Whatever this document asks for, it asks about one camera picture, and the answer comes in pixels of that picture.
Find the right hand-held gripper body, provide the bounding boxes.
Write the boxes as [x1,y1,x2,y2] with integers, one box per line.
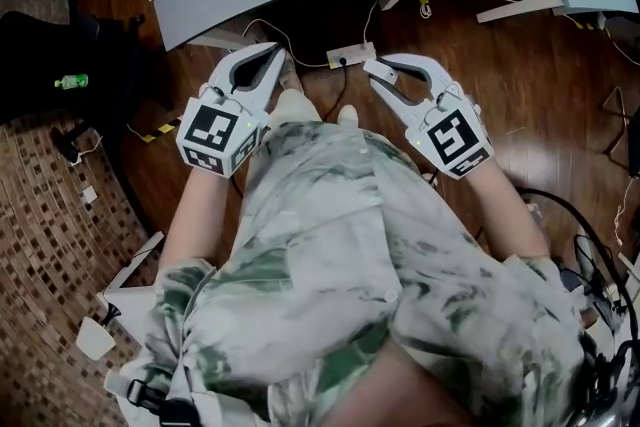
[405,81,496,181]

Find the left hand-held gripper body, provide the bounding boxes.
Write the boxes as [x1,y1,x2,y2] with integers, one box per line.
[175,83,272,180]

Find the person's right forearm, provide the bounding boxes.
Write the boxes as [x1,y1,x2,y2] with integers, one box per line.
[462,157,552,262]

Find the green plastic bottle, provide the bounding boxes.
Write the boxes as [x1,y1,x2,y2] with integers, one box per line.
[53,73,90,91]

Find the person's left forearm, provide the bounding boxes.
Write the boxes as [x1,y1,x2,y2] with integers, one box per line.
[158,163,252,269]

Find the black plug with cable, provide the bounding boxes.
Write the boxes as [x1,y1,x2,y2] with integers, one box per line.
[319,56,351,122]

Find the white charger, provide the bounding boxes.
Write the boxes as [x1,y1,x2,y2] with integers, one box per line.
[362,58,400,85]

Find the black strap buckle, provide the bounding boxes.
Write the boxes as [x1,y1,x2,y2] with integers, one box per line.
[125,378,202,427]

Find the person's green white shirt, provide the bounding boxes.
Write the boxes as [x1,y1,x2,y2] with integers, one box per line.
[102,119,601,427]

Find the yellow black tape strip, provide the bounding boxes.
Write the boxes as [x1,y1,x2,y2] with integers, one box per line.
[139,121,177,145]

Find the black cable bundle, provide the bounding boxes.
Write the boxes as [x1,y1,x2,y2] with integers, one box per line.
[514,186,640,427]

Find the thin white floor cable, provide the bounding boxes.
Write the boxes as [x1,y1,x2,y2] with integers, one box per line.
[241,0,384,69]

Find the black office chair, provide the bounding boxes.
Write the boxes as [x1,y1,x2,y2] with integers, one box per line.
[0,10,149,129]

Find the brown patterned carpet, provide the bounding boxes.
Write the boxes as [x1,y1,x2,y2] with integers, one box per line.
[0,108,169,427]

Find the white furniture frame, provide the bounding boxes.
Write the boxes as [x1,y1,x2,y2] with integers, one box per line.
[96,230,166,319]

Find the beige floor power strip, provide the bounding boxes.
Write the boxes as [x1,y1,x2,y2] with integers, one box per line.
[326,41,377,70]

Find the person's beige trousers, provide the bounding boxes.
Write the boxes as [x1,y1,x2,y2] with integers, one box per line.
[269,87,361,129]

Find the thin wire hanger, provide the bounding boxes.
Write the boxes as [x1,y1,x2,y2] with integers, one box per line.
[601,86,640,179]

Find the white cable with yellow tie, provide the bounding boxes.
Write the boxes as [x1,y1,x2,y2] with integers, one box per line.
[414,0,519,21]

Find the white paper cup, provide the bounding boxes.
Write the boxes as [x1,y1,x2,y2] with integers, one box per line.
[75,316,118,361]

